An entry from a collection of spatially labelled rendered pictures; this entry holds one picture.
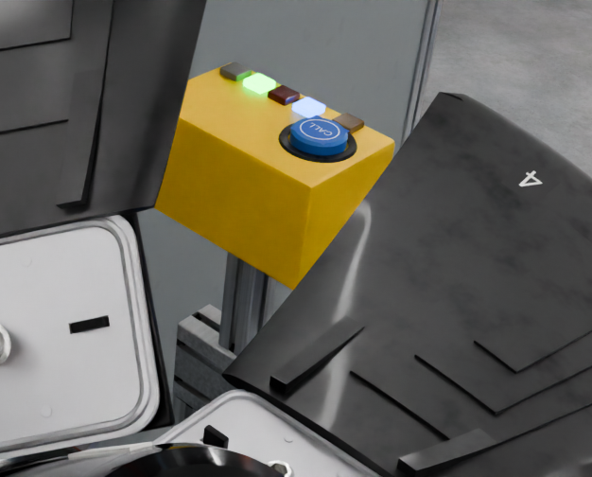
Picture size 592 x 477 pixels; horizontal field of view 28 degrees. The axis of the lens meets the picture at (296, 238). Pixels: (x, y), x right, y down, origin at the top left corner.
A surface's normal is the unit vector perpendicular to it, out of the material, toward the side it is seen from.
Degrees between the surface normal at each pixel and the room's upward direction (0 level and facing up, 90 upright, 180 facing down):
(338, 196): 90
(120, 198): 42
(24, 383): 48
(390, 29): 90
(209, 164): 90
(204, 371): 90
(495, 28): 1
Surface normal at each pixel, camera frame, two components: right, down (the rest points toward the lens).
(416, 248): 0.15, -0.73
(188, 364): -0.63, 0.38
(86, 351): -0.15, -0.18
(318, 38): 0.76, 0.44
